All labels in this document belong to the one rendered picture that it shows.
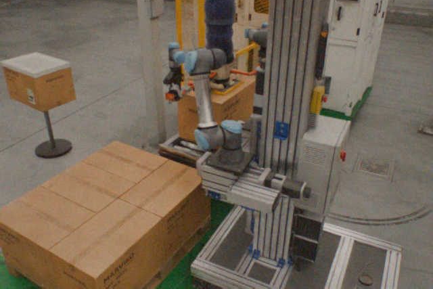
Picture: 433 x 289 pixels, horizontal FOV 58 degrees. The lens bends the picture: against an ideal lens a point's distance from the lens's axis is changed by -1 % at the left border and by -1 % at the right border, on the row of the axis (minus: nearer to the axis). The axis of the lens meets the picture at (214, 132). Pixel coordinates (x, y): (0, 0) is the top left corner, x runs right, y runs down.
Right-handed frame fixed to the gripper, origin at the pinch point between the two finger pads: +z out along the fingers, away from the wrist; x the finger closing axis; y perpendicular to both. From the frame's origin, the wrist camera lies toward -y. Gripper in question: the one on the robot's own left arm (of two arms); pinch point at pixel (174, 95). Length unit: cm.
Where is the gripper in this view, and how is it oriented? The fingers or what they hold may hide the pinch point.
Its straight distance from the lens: 271.9
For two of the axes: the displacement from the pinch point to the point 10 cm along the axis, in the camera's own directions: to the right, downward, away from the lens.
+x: -8.5, -2.5, 4.6
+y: 5.2, -4.0, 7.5
